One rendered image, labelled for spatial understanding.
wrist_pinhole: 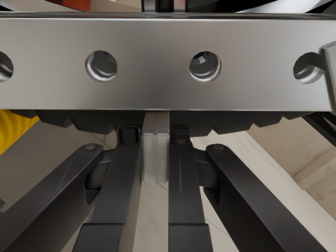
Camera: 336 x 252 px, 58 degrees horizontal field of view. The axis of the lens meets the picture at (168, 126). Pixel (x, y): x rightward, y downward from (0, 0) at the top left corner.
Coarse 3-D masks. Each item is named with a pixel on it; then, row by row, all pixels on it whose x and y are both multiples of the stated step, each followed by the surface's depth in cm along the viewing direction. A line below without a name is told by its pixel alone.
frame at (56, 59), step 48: (0, 48) 13; (48, 48) 13; (96, 48) 13; (144, 48) 13; (192, 48) 13; (240, 48) 13; (288, 48) 13; (0, 96) 14; (48, 96) 13; (96, 96) 13; (144, 96) 13; (192, 96) 13; (240, 96) 13; (288, 96) 13
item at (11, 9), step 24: (0, 0) 20; (24, 0) 20; (48, 0) 20; (72, 0) 25; (96, 0) 33; (144, 0) 22; (168, 0) 22; (240, 0) 29; (264, 0) 22; (288, 0) 20; (312, 0) 20
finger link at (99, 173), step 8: (104, 152) 15; (112, 152) 15; (104, 160) 15; (96, 168) 15; (104, 168) 15; (88, 176) 15; (96, 176) 15; (104, 176) 15; (88, 184) 15; (96, 184) 15
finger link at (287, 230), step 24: (216, 144) 15; (216, 168) 13; (240, 168) 13; (216, 192) 15; (240, 192) 11; (264, 192) 11; (240, 216) 11; (264, 216) 10; (288, 216) 10; (240, 240) 12; (264, 240) 10; (288, 240) 9; (312, 240) 9
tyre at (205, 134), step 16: (16, 112) 23; (32, 112) 23; (48, 112) 23; (64, 112) 23; (80, 112) 23; (96, 112) 23; (112, 112) 23; (128, 112) 23; (144, 112) 23; (176, 112) 23; (192, 112) 23; (208, 112) 23; (224, 112) 23; (240, 112) 23; (256, 112) 23; (272, 112) 23; (288, 112) 23; (304, 112) 23; (80, 128) 24; (96, 128) 23; (112, 128) 24; (192, 128) 23; (208, 128) 23; (224, 128) 23; (240, 128) 24
